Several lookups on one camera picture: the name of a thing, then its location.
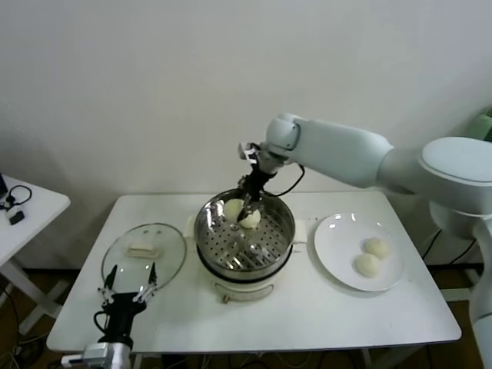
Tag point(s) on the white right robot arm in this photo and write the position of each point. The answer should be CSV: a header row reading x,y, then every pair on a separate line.
x,y
346,150

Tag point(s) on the white round plate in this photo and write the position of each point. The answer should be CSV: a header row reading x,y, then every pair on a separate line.
x,y
338,246

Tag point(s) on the glass pot lid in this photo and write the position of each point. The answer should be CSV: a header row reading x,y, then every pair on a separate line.
x,y
132,273

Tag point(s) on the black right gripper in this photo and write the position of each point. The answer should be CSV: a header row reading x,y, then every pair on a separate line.
x,y
257,184

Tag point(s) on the stainless steel steamer basket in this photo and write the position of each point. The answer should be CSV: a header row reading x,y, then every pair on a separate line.
x,y
276,230

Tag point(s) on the white electric cooker base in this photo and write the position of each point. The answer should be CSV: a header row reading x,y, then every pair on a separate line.
x,y
246,286

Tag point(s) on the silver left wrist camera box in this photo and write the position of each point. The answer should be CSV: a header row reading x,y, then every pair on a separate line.
x,y
98,353

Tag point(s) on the small black box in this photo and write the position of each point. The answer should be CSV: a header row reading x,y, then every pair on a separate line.
x,y
17,219

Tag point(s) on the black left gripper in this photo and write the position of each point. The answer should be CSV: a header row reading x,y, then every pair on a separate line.
x,y
121,317

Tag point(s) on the light green container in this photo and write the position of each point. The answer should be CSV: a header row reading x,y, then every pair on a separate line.
x,y
484,127

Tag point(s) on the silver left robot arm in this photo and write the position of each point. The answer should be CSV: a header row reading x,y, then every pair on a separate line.
x,y
123,355

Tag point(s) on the white side table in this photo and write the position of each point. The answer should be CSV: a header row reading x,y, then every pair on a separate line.
x,y
34,215

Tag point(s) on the white steamed baozi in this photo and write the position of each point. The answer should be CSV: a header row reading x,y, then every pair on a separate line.
x,y
230,209
367,266
377,248
253,222

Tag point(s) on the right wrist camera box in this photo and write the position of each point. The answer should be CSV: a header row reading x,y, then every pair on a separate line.
x,y
246,150

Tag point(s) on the dark blue box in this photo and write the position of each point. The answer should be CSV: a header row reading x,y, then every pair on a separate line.
x,y
2,186

